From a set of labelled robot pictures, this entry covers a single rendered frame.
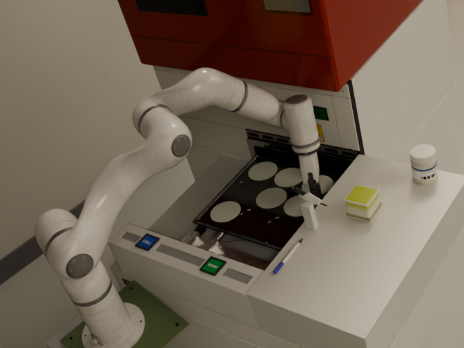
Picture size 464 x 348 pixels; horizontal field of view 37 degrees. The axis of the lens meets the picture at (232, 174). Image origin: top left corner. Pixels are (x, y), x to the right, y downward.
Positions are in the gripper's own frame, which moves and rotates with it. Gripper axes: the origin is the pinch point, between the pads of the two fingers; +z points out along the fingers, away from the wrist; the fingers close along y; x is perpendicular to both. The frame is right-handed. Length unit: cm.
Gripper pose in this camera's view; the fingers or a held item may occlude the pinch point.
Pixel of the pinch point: (315, 191)
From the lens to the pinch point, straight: 214.5
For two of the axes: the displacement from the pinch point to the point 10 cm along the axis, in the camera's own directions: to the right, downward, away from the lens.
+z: 2.3, 8.5, 4.7
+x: 9.6, -1.4, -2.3
